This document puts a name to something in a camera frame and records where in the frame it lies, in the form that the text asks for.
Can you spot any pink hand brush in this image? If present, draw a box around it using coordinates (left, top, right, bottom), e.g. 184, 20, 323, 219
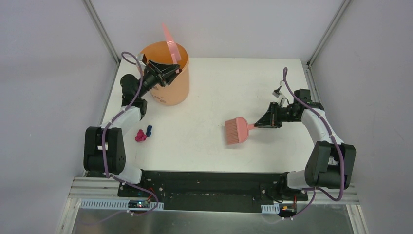
224, 117, 256, 145

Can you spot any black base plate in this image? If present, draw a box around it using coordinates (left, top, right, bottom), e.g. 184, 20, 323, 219
114, 171, 322, 213

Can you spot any aluminium frame rail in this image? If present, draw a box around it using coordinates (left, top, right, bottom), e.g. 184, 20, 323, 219
68, 177, 360, 205

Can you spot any right white cable duct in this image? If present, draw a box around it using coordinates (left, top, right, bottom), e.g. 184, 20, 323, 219
261, 203, 280, 214

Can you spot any blue paper scrap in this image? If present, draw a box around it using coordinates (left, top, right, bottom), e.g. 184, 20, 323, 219
146, 125, 152, 137

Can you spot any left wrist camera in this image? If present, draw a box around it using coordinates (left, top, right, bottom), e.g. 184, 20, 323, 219
136, 53, 148, 67

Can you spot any orange plastic bucket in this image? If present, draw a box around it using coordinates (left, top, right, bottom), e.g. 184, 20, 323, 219
141, 41, 190, 106

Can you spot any pink dustpan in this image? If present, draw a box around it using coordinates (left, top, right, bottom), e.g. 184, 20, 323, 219
162, 23, 181, 64

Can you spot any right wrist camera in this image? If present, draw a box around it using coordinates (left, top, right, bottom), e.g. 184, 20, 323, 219
272, 85, 285, 99

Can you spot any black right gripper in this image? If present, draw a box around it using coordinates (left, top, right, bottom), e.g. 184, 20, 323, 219
255, 102, 299, 128

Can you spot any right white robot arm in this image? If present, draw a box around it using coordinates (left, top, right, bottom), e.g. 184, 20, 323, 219
254, 89, 356, 200

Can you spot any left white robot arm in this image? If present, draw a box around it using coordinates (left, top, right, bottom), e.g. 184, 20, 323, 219
83, 60, 181, 197

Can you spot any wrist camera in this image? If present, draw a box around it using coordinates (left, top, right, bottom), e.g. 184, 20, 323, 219
136, 53, 148, 67
272, 85, 285, 99

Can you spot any left white cable duct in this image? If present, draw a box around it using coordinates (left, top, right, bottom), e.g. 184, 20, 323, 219
80, 199, 164, 211

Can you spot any white cable duct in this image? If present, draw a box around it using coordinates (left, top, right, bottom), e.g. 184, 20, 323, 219
261, 203, 280, 214
80, 199, 164, 211

